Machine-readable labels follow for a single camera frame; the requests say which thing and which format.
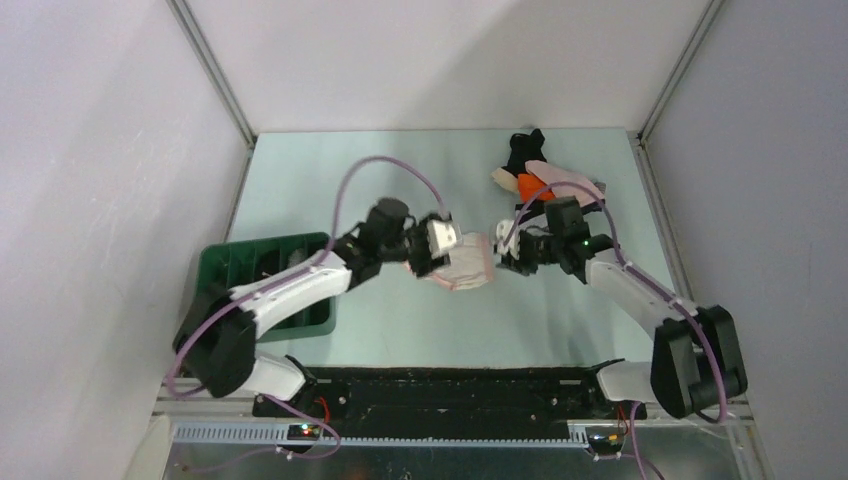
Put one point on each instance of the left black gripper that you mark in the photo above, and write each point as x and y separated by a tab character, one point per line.
426	265

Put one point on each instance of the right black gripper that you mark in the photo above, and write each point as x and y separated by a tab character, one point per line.
520	264

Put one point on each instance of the white pink-trimmed underwear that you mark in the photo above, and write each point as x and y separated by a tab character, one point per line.
470	264

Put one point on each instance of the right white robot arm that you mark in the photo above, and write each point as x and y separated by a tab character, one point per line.
696	360

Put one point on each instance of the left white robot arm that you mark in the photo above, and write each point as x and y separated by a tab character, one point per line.
217	342

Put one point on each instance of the orange underwear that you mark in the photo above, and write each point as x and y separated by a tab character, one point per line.
528	185

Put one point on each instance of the cream underwear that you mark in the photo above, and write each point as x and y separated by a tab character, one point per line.
506	180

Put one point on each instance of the light pink underwear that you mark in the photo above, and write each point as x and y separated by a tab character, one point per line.
565	183

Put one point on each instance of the black underwear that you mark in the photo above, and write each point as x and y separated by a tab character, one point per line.
523	148

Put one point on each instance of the rolled white underwear in tray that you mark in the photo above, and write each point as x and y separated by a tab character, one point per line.
296	258

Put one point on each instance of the green divided storage tray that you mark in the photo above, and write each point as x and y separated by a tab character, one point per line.
226	265

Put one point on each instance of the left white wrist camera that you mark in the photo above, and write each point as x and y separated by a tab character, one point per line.
442	237

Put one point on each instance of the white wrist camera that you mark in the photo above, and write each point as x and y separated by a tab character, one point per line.
506	239
442	237

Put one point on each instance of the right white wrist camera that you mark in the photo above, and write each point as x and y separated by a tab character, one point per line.
506	239

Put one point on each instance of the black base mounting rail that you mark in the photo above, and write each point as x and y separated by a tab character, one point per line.
515	404

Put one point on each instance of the right aluminium frame post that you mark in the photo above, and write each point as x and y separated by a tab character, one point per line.
691	48

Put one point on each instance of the aluminium frame post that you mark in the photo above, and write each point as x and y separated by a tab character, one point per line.
204	53
691	48

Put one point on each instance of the left aluminium frame post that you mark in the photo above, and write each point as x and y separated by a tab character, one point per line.
204	53

